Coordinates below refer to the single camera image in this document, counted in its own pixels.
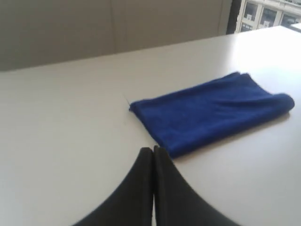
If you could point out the building facade outside window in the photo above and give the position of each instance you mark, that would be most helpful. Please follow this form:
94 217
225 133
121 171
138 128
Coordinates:
258 14

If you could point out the blue microfibre towel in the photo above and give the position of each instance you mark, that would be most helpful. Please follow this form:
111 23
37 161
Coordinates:
189 119

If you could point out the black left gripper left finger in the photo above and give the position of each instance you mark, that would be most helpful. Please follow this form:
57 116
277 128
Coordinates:
131 203

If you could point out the dark window frame post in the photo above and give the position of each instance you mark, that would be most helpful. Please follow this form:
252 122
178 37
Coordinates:
233 16

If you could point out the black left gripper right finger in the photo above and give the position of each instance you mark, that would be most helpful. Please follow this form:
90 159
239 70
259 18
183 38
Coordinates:
176 203

